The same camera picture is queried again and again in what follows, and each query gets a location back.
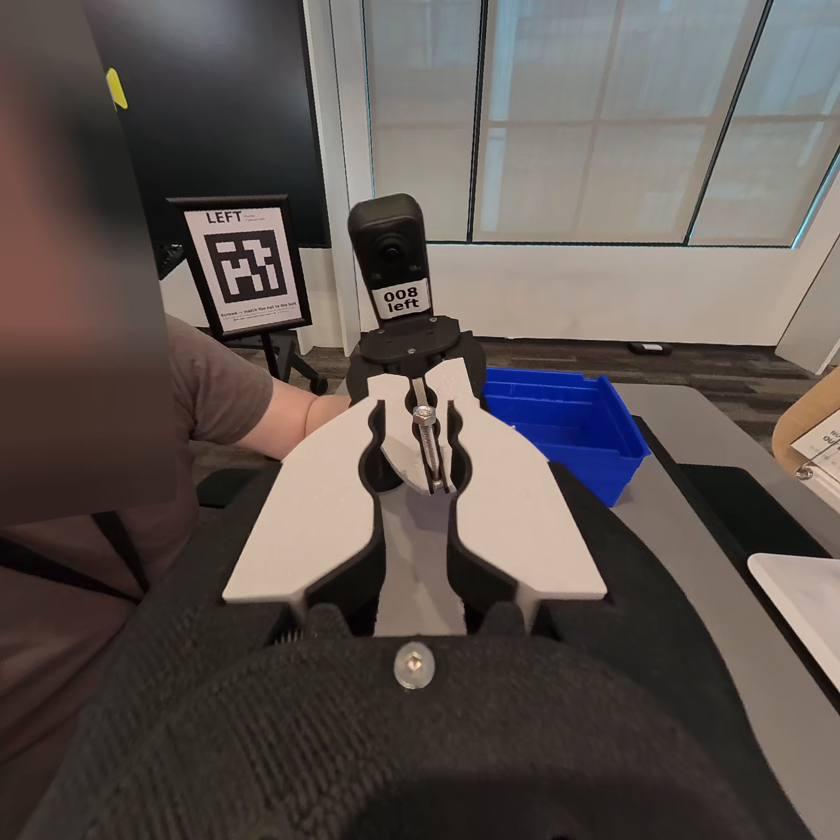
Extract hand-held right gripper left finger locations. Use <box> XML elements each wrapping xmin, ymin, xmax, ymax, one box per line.
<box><xmin>222</xmin><ymin>394</ymin><xmax>388</xmax><ymax>621</ymax></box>

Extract black chair armrest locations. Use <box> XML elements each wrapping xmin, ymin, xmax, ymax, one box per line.
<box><xmin>196</xmin><ymin>468</ymin><xmax>280</xmax><ymax>511</ymax></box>

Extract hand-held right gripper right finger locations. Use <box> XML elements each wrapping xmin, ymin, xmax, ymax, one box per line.
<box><xmin>446</xmin><ymin>400</ymin><xmax>608</xmax><ymax>621</ymax></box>

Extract person's grey t-shirt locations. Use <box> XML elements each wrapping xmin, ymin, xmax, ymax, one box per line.
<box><xmin>0</xmin><ymin>314</ymin><xmax>275</xmax><ymax>834</ymax></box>

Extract large glass window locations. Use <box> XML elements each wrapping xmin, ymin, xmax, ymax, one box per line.
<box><xmin>363</xmin><ymin>0</ymin><xmax>840</xmax><ymax>247</ymax></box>

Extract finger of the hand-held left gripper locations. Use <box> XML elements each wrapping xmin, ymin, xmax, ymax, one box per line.
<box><xmin>423</xmin><ymin>357</ymin><xmax>487</xmax><ymax>494</ymax></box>
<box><xmin>366</xmin><ymin>374</ymin><xmax>435</xmax><ymax>494</ymax></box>

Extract blue plastic bin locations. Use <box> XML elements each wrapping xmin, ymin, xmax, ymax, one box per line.
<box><xmin>483</xmin><ymin>367</ymin><xmax>652</xmax><ymax>508</ymax></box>

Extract black lanyard strap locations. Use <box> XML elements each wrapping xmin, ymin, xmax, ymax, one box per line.
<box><xmin>0</xmin><ymin>512</ymin><xmax>152</xmax><ymax>605</ymax></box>

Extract black wheeled sign stand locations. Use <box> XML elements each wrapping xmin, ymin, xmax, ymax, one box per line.
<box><xmin>226</xmin><ymin>328</ymin><xmax>329</xmax><ymax>395</ymax></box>

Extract long silver hex bolt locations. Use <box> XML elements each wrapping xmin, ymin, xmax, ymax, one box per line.
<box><xmin>412</xmin><ymin>405</ymin><xmax>445</xmax><ymax>493</ymax></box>

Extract framed marker sign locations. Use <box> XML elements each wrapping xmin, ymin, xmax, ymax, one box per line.
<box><xmin>165</xmin><ymin>195</ymin><xmax>312</xmax><ymax>341</ymax></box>

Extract black wall display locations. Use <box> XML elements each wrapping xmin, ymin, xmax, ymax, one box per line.
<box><xmin>82</xmin><ymin>0</ymin><xmax>331</xmax><ymax>249</ymax></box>

